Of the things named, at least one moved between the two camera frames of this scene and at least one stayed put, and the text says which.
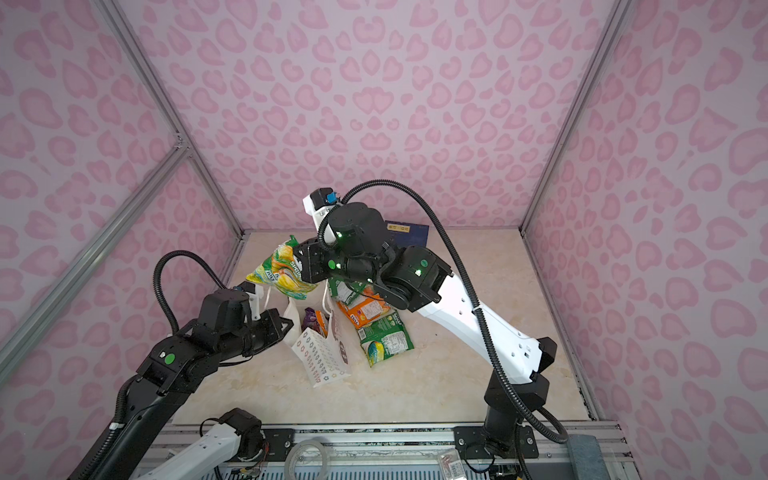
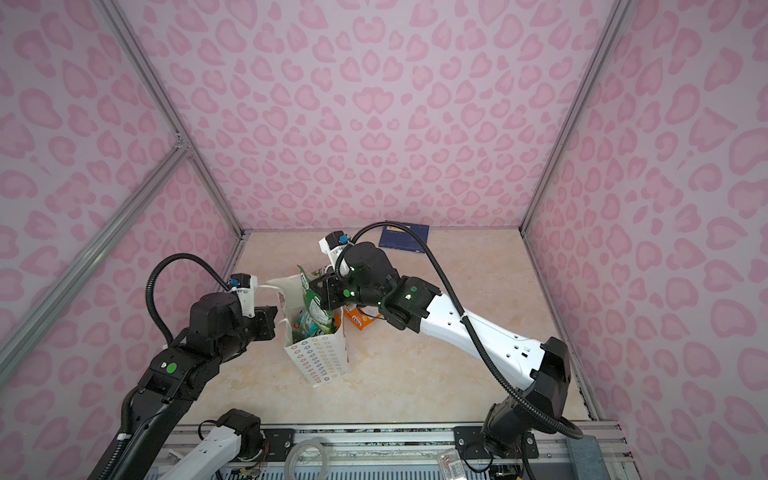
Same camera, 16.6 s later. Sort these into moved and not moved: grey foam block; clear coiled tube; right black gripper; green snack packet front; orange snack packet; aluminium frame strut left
Moved: green snack packet front; right black gripper
Not moved: orange snack packet; clear coiled tube; grey foam block; aluminium frame strut left
